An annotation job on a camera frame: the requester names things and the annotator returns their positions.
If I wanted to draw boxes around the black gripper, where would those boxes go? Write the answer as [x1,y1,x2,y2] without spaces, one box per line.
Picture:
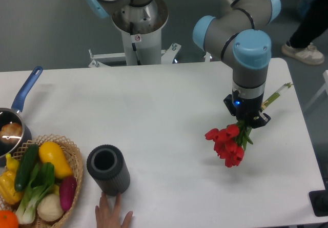
[223,88,271,128]

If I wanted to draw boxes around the red tulip bouquet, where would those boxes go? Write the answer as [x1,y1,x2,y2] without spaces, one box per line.
[204,82,294,168]

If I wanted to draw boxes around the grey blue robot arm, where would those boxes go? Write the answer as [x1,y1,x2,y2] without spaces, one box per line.
[86,0,281,128]

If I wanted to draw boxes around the bare human hand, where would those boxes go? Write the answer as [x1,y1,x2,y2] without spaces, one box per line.
[95,192,133,228]

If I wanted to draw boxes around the white sneaker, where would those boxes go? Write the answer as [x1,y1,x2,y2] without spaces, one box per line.
[281,43,324,66]

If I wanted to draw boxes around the dark trouser leg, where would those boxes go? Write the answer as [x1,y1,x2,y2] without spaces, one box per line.
[289,0,327,48]

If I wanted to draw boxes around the black device at edge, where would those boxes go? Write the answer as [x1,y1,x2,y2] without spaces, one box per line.
[309,190,327,217]

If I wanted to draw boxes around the dark grey ribbed vase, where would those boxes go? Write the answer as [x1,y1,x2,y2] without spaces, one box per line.
[87,144,130,196]

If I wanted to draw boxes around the woven wicker basket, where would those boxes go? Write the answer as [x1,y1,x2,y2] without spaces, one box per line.
[1,134,83,227]

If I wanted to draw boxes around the purple eggplant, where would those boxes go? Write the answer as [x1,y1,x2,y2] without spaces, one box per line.
[59,176,77,212]

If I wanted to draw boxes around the yellow squash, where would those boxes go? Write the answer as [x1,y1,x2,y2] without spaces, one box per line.
[38,141,73,180]

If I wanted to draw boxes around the green bok choy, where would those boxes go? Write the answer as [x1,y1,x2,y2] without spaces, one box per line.
[15,162,55,224]

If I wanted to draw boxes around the white garlic bulb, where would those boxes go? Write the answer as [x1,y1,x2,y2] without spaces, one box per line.
[37,194,64,222]

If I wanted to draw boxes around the green cucumber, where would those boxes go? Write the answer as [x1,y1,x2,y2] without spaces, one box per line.
[14,144,39,192]

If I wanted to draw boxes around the brown bread roll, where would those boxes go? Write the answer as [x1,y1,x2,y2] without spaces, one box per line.
[1,122,23,144]

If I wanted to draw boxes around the yellow bell pepper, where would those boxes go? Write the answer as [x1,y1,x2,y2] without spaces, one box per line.
[1,153,24,205]

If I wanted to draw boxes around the orange fruit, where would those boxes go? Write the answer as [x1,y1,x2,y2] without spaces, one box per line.
[1,210,19,228]

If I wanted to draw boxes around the white frame at right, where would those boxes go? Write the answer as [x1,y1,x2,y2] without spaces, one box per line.
[304,70,328,113]

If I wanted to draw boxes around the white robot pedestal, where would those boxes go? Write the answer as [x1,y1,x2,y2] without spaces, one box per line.
[89,0,181,67]

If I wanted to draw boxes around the blue handled saucepan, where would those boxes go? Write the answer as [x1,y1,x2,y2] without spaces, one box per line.
[1,66,43,167]

